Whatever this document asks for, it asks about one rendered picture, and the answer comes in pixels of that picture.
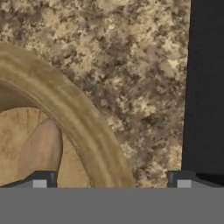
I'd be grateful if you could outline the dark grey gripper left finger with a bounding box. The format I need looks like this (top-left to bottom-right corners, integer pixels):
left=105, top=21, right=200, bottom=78
left=2, top=170, right=58, bottom=189

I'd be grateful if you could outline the black microwave oven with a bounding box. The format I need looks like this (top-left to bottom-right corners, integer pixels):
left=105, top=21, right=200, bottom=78
left=180, top=0, right=224, bottom=187

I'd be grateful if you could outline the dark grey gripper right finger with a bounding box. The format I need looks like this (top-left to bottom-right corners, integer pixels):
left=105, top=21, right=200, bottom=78
left=167, top=170, right=223, bottom=189

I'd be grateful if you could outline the tan wooden bowl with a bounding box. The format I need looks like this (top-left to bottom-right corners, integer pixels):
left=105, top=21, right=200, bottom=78
left=0, top=41, right=137, bottom=189

